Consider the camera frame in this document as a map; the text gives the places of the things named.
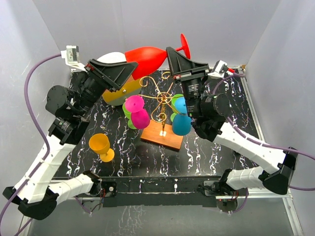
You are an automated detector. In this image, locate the magenta wine glass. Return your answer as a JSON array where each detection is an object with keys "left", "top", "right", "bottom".
[{"left": 125, "top": 95, "right": 150, "bottom": 129}]

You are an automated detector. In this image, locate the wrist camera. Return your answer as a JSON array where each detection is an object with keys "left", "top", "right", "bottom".
[
  {"left": 207, "top": 60, "right": 235, "bottom": 79},
  {"left": 61, "top": 45, "right": 85, "bottom": 71}
]

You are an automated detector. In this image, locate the blue wine glass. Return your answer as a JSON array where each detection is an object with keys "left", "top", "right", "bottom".
[{"left": 172, "top": 96, "right": 191, "bottom": 136}]

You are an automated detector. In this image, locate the black table front bracket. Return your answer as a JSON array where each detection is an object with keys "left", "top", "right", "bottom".
[{"left": 78, "top": 172, "right": 244, "bottom": 208}]

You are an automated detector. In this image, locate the red wine glass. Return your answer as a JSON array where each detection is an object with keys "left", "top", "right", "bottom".
[{"left": 125, "top": 33, "right": 191, "bottom": 81}]

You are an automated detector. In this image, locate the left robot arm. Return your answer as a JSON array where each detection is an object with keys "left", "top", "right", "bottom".
[{"left": 3, "top": 59, "right": 138, "bottom": 220}]

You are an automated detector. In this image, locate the round mini drawer cabinet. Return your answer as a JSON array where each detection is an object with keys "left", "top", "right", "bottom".
[{"left": 95, "top": 52, "right": 142, "bottom": 107}]

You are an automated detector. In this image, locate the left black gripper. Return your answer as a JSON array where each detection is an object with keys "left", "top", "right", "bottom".
[{"left": 75, "top": 59, "right": 138, "bottom": 117}]

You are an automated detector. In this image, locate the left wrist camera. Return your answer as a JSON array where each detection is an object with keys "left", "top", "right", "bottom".
[{"left": 61, "top": 45, "right": 85, "bottom": 71}]

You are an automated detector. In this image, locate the gold wire glass rack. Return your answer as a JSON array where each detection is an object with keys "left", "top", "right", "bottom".
[{"left": 139, "top": 76, "right": 183, "bottom": 152}]

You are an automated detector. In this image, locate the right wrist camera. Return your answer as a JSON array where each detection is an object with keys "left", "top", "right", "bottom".
[{"left": 207, "top": 60, "right": 235, "bottom": 79}]

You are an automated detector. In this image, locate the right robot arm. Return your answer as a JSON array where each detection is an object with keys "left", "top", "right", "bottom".
[{"left": 166, "top": 47, "right": 297, "bottom": 195}]

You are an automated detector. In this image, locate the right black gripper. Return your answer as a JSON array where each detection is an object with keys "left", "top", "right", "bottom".
[{"left": 167, "top": 48, "right": 209, "bottom": 118}]

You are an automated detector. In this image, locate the light green wine glass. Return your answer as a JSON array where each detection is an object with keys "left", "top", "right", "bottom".
[{"left": 123, "top": 103, "right": 136, "bottom": 129}]

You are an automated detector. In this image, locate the orange wine glass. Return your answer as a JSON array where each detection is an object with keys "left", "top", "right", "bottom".
[{"left": 89, "top": 133, "right": 115, "bottom": 162}]

